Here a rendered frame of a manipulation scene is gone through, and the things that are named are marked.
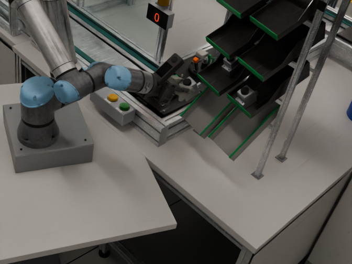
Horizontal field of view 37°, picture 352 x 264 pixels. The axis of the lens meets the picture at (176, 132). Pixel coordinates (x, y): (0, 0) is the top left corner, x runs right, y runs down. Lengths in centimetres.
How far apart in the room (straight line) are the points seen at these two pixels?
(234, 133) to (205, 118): 14
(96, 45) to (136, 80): 96
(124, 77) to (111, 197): 51
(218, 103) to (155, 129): 27
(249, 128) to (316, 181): 41
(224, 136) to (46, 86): 69
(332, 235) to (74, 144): 136
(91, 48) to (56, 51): 91
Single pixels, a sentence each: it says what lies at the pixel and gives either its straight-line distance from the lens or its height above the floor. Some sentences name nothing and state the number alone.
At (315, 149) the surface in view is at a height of 86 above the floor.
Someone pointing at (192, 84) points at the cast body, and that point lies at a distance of 189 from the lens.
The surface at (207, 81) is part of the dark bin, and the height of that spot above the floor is 120.
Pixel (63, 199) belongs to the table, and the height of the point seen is 86.
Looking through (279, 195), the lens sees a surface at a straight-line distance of 214.
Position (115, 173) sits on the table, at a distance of 205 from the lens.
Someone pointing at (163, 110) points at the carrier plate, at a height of 97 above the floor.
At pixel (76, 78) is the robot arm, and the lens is 169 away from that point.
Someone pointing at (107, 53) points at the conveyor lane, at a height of 92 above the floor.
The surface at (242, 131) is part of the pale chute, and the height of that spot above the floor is 106.
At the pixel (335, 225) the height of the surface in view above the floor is 49.
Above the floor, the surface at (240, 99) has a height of 122.
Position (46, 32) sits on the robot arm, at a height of 143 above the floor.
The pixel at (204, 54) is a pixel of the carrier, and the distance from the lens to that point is 256.
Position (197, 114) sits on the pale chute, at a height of 102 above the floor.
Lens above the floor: 232
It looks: 40 degrees down
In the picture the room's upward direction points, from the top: 13 degrees clockwise
